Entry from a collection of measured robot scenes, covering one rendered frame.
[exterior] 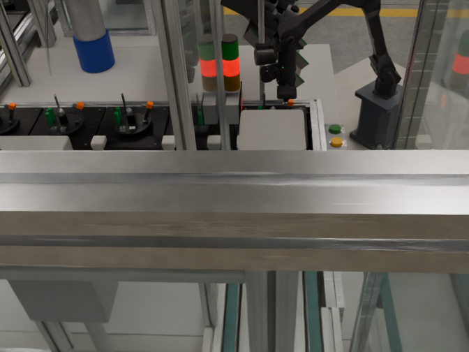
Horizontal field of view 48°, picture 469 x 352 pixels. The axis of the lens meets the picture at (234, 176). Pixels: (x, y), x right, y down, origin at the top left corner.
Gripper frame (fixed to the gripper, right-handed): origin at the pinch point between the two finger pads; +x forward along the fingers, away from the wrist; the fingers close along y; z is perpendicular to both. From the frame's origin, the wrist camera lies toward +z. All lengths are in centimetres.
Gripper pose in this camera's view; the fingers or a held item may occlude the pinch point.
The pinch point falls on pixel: (285, 93)
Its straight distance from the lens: 177.0
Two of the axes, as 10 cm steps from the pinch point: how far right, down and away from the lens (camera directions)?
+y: -0.5, 6.9, -7.2
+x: 0.3, 7.3, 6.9
